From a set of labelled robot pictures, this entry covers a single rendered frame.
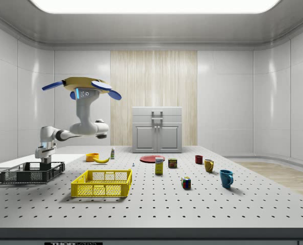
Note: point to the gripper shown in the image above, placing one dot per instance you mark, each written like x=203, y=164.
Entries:
x=45, y=152

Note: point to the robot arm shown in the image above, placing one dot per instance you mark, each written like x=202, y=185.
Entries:
x=84, y=112

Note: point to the dark grey basket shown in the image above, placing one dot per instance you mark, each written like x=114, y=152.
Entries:
x=26, y=176

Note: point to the yellow bowl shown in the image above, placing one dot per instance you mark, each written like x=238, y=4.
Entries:
x=91, y=157

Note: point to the banana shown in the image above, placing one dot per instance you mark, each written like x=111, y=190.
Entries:
x=101, y=160

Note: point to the yellow basket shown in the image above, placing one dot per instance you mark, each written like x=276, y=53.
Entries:
x=100, y=190

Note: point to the small white bottle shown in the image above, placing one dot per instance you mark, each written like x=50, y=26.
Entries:
x=112, y=153

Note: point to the red plate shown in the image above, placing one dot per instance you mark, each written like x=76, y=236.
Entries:
x=149, y=159

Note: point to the white cabinet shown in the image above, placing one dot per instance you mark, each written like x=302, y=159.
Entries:
x=156, y=135

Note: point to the yellow and white box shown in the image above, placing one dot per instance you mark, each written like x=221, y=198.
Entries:
x=159, y=167

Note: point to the flat-sided can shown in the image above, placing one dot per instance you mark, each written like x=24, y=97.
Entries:
x=172, y=163

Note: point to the puzzle cube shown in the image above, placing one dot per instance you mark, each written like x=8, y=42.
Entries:
x=186, y=183

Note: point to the red mug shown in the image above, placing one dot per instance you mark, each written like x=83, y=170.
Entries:
x=198, y=160

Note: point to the yellow mug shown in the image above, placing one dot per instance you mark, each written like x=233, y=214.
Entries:
x=208, y=166

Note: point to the blue mug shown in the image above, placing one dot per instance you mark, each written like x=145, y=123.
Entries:
x=226, y=179

